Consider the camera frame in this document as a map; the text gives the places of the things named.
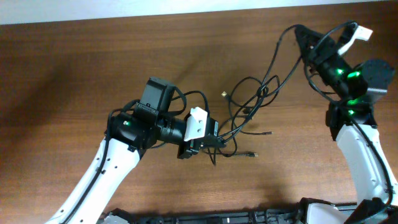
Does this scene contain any thin black USB cable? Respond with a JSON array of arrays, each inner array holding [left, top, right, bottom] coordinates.
[[221, 76, 274, 136]]

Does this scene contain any left camera black cable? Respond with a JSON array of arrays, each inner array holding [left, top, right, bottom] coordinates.
[[58, 86, 211, 224]]

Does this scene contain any camera black cable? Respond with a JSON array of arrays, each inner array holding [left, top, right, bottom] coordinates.
[[303, 20, 394, 224], [58, 86, 211, 224]]

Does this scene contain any right camera black cable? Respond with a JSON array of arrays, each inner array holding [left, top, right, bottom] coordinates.
[[303, 20, 394, 224]]

